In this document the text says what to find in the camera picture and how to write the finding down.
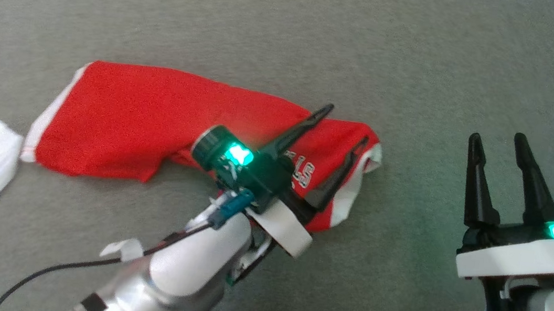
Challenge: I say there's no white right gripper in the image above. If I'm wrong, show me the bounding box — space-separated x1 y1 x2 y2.
451 126 554 291

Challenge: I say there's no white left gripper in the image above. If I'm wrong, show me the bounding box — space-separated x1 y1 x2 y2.
242 95 373 267

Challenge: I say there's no red basketball jersey garment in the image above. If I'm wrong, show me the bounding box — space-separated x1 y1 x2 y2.
16 52 390 240

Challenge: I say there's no teal cable connector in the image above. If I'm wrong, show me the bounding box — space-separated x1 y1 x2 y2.
210 185 257 235

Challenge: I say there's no white cable clip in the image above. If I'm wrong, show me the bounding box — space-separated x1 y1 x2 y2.
100 234 145 264

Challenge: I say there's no thin black cable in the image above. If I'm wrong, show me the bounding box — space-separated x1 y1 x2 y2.
0 199 214 311

